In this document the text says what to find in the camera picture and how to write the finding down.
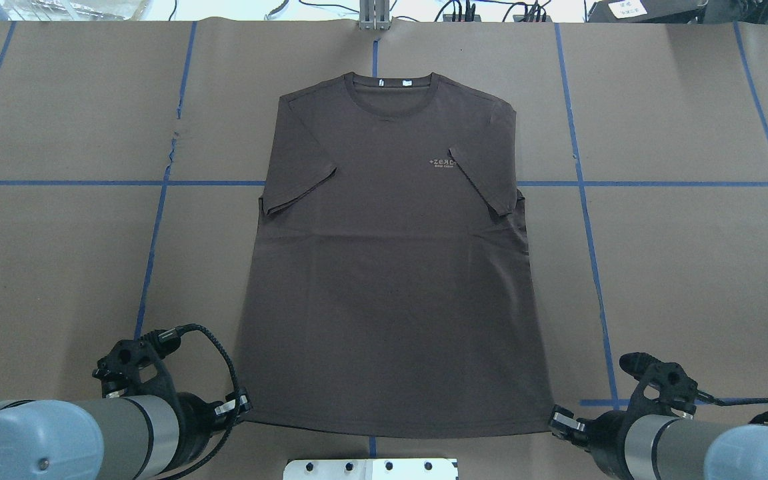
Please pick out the aluminium frame post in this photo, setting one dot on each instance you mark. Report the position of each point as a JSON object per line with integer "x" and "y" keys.
{"x": 375, "y": 15}

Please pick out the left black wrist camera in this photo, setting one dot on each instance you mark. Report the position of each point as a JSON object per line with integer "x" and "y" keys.
{"x": 135, "y": 367}

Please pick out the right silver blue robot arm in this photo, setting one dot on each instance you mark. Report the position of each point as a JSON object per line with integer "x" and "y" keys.
{"x": 628, "y": 445}

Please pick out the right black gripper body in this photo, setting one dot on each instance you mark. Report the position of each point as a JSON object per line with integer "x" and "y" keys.
{"x": 604, "y": 431}

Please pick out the white central pedestal column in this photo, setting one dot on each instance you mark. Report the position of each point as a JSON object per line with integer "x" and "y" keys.
{"x": 373, "y": 468}

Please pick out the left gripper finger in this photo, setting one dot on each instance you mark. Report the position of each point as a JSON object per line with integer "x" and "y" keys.
{"x": 233, "y": 406}

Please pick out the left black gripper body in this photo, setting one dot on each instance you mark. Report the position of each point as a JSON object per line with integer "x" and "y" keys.
{"x": 195, "y": 414}

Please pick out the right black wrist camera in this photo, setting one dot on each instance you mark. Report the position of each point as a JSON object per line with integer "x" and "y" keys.
{"x": 663, "y": 388}

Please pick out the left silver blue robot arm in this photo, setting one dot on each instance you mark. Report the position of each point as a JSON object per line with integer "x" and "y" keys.
{"x": 125, "y": 437}

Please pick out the brown t-shirt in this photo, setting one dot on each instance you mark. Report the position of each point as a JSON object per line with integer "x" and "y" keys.
{"x": 390, "y": 289}

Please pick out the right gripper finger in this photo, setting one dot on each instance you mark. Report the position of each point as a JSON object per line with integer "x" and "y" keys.
{"x": 564, "y": 426}

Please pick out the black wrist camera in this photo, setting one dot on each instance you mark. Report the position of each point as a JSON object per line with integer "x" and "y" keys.
{"x": 135, "y": 367}
{"x": 663, "y": 388}

